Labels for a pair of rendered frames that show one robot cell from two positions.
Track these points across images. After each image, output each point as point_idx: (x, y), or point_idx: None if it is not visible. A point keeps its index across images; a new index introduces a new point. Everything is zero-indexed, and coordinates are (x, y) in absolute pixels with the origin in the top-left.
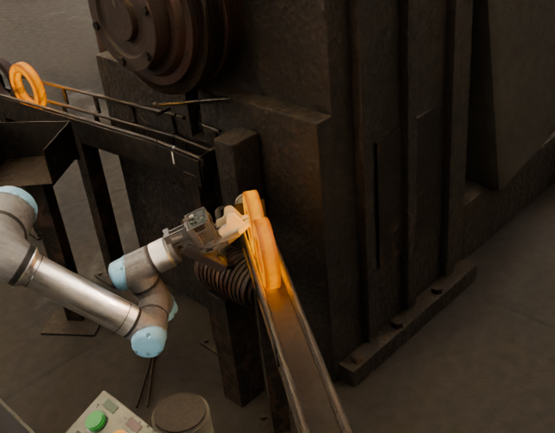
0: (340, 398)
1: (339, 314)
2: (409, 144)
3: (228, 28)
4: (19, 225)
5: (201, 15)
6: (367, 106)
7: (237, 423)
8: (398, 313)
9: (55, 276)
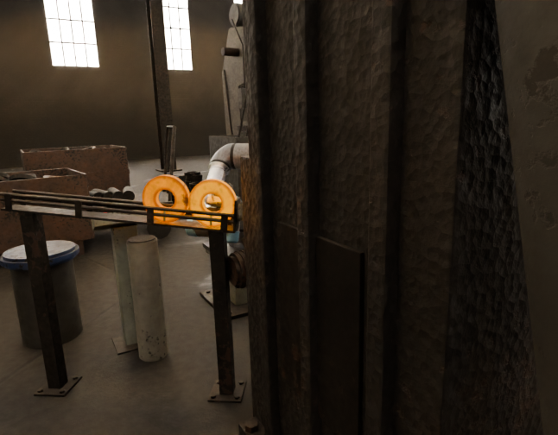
0: (234, 430)
1: (255, 366)
2: (298, 257)
3: None
4: (229, 152)
5: None
6: (255, 162)
7: (247, 373)
8: None
9: (209, 174)
